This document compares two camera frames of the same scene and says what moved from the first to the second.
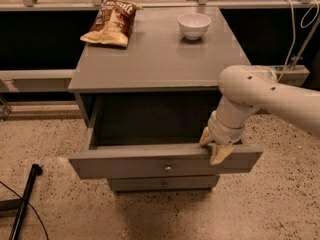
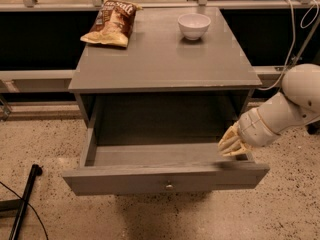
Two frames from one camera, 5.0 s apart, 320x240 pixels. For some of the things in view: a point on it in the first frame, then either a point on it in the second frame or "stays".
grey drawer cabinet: [149, 104] stays
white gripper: [222, 132] to [248, 127]
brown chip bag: [113, 24] stays
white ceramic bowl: [193, 25] stays
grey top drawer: [154, 137] to [161, 169]
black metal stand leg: [21, 203] stays
